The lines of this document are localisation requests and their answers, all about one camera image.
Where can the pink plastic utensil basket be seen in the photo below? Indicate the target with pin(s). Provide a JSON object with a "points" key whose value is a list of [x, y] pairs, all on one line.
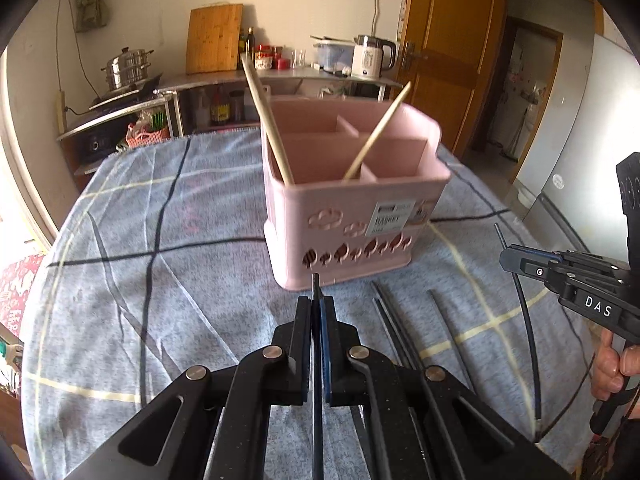
{"points": [[325, 210]]}

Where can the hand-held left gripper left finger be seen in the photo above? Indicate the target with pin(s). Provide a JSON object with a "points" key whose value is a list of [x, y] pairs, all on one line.
{"points": [[304, 340]]}

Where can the blue plaid tablecloth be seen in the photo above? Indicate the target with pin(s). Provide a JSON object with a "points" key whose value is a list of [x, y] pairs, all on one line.
{"points": [[200, 285]]}

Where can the small red jar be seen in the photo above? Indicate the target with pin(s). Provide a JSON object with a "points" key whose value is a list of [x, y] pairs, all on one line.
{"points": [[277, 52]]}

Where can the steel steamer pot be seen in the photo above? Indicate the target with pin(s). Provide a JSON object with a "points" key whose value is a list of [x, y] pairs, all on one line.
{"points": [[127, 67]]}

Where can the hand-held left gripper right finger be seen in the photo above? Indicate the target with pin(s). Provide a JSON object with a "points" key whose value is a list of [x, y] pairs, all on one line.
{"points": [[326, 350]]}

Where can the red printed cloth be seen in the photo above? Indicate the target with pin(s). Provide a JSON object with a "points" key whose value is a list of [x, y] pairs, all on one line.
{"points": [[20, 290]]}

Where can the soy sauce bottle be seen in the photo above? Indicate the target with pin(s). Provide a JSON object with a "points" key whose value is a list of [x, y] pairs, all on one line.
{"points": [[220, 110]]}

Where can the black gas stove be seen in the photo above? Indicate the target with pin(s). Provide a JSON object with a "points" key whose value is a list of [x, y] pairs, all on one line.
{"points": [[125, 97]]}

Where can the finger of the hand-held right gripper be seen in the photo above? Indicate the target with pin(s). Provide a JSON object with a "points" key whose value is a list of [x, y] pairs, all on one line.
{"points": [[530, 262], [595, 259]]}

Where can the bamboo cutting board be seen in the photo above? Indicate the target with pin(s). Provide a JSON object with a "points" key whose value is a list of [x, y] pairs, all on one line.
{"points": [[215, 40]]}

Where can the red lid jar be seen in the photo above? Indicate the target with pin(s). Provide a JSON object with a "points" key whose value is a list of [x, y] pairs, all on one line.
{"points": [[263, 60]]}

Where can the small pink woven basket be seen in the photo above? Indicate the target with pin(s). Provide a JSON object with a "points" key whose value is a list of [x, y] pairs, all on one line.
{"points": [[147, 137]]}

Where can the dark oil bottle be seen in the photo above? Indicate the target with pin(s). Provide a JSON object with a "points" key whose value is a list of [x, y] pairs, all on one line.
{"points": [[250, 42]]}

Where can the white plastic jug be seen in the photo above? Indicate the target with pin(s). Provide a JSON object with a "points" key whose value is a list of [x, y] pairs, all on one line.
{"points": [[201, 110]]}

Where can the person's right hand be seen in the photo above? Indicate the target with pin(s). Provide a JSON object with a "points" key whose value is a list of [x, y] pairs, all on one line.
{"points": [[606, 365]]}

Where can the steel kitchen counter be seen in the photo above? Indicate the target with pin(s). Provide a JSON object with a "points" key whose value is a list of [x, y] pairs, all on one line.
{"points": [[300, 74]]}

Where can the wooden door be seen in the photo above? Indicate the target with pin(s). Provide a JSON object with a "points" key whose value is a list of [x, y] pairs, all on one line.
{"points": [[450, 35]]}

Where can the black chopstick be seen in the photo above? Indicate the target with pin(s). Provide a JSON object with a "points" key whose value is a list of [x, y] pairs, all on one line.
{"points": [[400, 330], [525, 310], [390, 317], [450, 335], [315, 285]]}

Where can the glass cup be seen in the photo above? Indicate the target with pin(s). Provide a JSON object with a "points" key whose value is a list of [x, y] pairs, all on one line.
{"points": [[298, 58]]}

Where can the red tin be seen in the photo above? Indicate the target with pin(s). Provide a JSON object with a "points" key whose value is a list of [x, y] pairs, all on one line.
{"points": [[284, 64]]}

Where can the clear water filter pitcher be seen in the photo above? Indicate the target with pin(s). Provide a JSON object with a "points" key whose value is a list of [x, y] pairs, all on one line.
{"points": [[332, 57]]}

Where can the wooden chopstick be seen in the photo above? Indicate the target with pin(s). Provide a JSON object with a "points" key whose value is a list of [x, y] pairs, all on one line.
{"points": [[265, 115], [380, 127]]}

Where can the white refrigerator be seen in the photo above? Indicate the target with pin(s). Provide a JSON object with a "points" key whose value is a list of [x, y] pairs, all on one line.
{"points": [[575, 160]]}

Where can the steel stove cabinet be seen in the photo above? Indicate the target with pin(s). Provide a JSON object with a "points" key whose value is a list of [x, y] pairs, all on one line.
{"points": [[100, 135]]}

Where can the white electric kettle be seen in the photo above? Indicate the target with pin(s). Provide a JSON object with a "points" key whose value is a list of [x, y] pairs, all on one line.
{"points": [[365, 60]]}

